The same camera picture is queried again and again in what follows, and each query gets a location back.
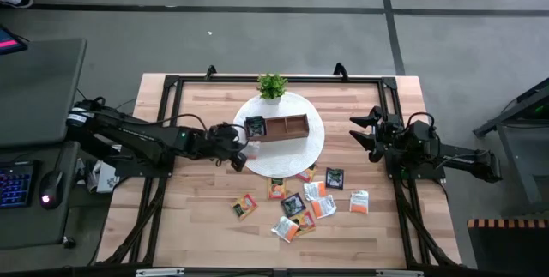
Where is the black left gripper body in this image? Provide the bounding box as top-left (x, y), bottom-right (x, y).
top-left (208, 122), bottom-right (249, 173)

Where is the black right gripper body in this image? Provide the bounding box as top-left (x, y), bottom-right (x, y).
top-left (367, 105), bottom-right (402, 163)

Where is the white orange Tazo tea packet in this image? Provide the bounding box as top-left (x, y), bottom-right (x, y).
top-left (270, 215), bottom-right (300, 244)
top-left (348, 189), bottom-right (370, 214)
top-left (240, 141), bottom-right (262, 161)
top-left (309, 194), bottom-right (337, 220)
top-left (303, 180), bottom-right (328, 202)

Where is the dark blackcurrant tea packet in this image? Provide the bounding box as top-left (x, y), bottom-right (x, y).
top-left (244, 116), bottom-right (268, 139)
top-left (280, 192), bottom-right (307, 218)
top-left (324, 166), bottom-right (345, 190)

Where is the yellow mango tea packet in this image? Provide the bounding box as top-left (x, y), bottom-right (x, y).
top-left (267, 177), bottom-right (287, 201)
top-left (230, 193), bottom-right (260, 221)
top-left (292, 210), bottom-right (317, 238)

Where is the red orange packet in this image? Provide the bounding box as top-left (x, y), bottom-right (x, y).
top-left (294, 163), bottom-right (318, 184)

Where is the wooden three-compartment tea box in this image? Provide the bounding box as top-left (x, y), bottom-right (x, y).
top-left (243, 113), bottom-right (311, 143)

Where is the white round woven placemat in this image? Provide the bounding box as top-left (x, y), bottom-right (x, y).
top-left (232, 91), bottom-right (326, 178)

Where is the small green potted plant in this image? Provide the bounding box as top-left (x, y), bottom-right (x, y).
top-left (256, 72), bottom-right (289, 105)

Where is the white cardboard box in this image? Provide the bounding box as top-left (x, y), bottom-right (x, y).
top-left (87, 160), bottom-right (121, 195)

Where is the dark metal cart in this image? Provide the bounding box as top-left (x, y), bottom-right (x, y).
top-left (472, 77), bottom-right (549, 216)

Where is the black panel with orange stripes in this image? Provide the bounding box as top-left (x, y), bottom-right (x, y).
top-left (466, 218), bottom-right (549, 277)

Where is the black computer mouse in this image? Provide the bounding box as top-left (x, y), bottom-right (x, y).
top-left (38, 170), bottom-right (65, 210)

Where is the grey side desk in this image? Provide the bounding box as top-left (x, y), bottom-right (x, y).
top-left (0, 38), bottom-right (88, 250)

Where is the backlit black keyboard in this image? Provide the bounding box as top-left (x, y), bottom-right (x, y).
top-left (0, 160), bottom-right (36, 209)

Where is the screen with pink stripe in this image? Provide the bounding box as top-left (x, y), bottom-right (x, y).
top-left (0, 23), bottom-right (29, 57)

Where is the black metal table frame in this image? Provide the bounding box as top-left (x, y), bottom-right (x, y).
top-left (96, 73), bottom-right (462, 269)

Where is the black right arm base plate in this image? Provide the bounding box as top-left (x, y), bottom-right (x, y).
top-left (383, 152), bottom-right (447, 181)

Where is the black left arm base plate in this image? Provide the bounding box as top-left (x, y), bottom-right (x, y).
top-left (114, 156), bottom-right (175, 178)

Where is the silver edge bracket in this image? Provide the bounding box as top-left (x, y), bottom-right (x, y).
top-left (375, 269), bottom-right (425, 277)
top-left (135, 268), bottom-right (185, 277)

